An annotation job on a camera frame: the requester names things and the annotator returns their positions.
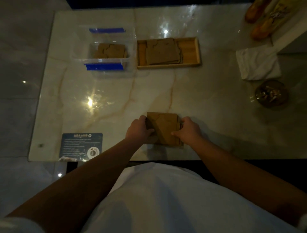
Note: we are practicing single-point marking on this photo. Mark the person's left hand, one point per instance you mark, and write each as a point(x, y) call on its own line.
point(137, 131)

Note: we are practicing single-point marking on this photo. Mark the brown puzzle pieces in container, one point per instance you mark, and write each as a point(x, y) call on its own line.
point(110, 51)

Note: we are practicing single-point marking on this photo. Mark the person's right hand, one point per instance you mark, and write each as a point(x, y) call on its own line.
point(189, 133)

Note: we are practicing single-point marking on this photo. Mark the person's left thumb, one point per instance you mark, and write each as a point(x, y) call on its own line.
point(150, 132)

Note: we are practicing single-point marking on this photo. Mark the brown puzzle pieces in tray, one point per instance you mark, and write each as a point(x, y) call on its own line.
point(162, 51)

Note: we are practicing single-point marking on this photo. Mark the person's right thumb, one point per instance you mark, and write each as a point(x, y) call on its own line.
point(175, 132)

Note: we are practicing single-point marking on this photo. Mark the white folded napkin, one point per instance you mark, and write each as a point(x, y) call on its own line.
point(259, 63)

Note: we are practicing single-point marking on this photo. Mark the wooden tray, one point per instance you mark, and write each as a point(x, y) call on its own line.
point(191, 51)

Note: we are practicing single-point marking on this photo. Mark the brown wooden puzzle pieces stack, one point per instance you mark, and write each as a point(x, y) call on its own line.
point(165, 129)

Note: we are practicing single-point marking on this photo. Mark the clear plastic container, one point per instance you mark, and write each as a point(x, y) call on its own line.
point(105, 51)

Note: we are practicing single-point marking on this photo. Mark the person's white shirt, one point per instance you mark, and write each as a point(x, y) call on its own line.
point(182, 201)

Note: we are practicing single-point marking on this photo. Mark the round glass ashtray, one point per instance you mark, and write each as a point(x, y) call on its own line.
point(271, 94)

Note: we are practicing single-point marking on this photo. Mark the person's left forearm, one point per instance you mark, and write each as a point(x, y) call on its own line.
point(72, 189)

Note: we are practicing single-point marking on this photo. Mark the person's right forearm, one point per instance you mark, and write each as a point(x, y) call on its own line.
point(249, 180)

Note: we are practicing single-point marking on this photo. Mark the dark blue instruction card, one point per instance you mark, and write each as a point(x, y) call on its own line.
point(76, 145)

